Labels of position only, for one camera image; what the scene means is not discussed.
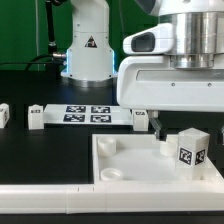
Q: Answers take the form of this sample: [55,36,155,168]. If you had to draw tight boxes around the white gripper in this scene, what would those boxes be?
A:
[117,56,224,141]

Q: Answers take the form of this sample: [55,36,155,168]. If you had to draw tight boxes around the white square tabletop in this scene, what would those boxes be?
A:
[92,134,223,183]

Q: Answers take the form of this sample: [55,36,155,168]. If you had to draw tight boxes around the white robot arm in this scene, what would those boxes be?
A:
[62,0,224,139]

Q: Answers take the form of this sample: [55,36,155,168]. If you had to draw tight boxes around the white L-shaped obstacle fence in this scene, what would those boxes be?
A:
[0,182,224,214]

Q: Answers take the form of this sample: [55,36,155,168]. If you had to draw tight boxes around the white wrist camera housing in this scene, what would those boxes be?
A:
[123,23,174,55]

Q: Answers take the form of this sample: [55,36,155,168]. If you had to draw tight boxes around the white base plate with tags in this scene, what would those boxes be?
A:
[44,104,132,125]

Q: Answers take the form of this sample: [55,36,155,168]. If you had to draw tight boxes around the black cable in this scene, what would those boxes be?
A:
[0,54,66,72]

